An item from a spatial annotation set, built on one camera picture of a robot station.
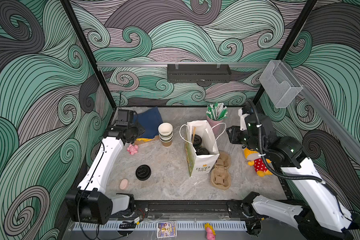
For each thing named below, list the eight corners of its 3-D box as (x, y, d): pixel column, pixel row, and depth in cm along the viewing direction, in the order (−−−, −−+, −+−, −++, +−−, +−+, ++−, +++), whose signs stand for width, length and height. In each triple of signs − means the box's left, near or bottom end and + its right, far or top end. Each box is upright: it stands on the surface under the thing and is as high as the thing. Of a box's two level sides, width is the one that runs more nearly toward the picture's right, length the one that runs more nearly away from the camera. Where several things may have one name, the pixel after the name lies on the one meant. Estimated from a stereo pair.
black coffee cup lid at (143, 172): (135, 180, 85) (133, 179, 82) (137, 166, 90) (136, 164, 88) (150, 180, 85) (149, 179, 82) (151, 166, 90) (151, 164, 88)
